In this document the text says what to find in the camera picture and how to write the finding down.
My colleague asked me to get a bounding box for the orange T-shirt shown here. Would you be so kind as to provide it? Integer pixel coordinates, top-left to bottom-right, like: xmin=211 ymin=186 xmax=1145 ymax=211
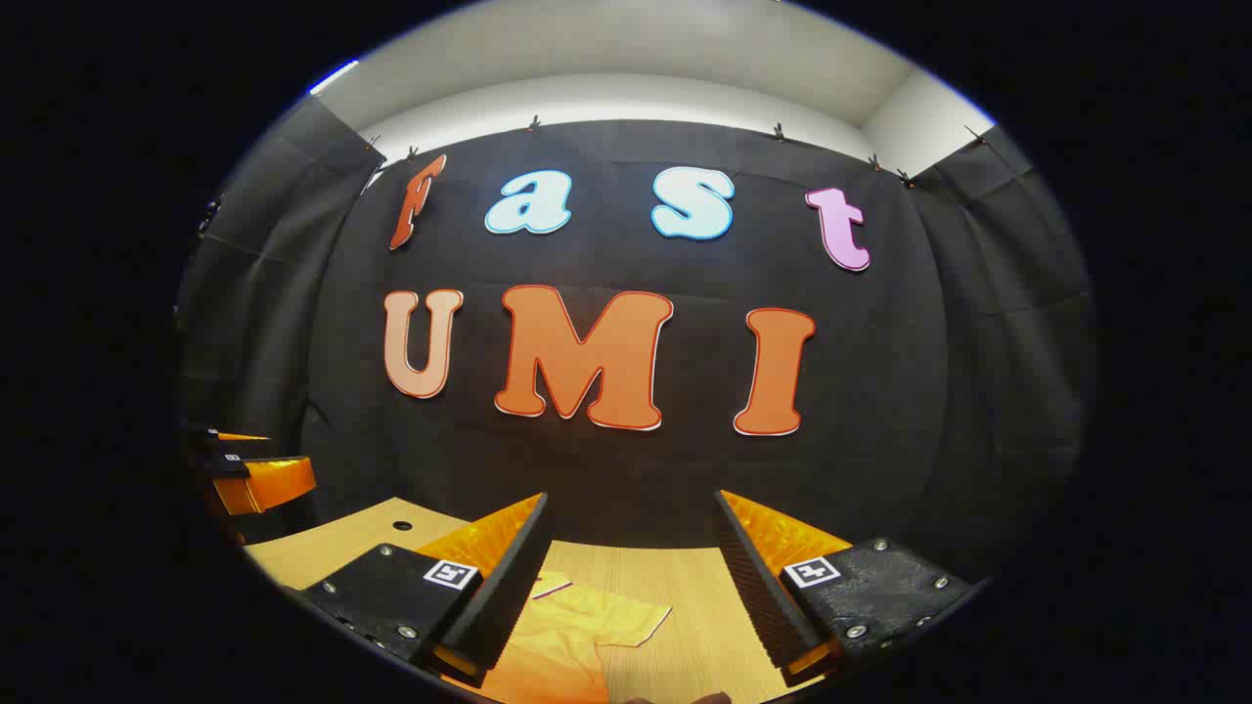
xmin=460 ymin=570 xmax=674 ymax=704

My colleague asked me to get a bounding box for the black backdrop cloth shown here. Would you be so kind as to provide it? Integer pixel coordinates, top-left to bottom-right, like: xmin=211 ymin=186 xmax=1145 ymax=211
xmin=176 ymin=96 xmax=1096 ymax=588

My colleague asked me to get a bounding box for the ceiling light strip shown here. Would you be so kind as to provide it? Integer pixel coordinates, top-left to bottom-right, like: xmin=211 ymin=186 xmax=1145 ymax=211
xmin=308 ymin=59 xmax=361 ymax=97

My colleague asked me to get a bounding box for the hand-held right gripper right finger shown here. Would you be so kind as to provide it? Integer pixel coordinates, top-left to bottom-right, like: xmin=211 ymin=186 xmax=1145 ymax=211
xmin=714 ymin=489 xmax=979 ymax=687

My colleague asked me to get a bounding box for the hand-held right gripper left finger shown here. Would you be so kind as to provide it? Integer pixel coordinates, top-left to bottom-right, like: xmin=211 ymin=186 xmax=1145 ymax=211
xmin=293 ymin=492 xmax=549 ymax=688

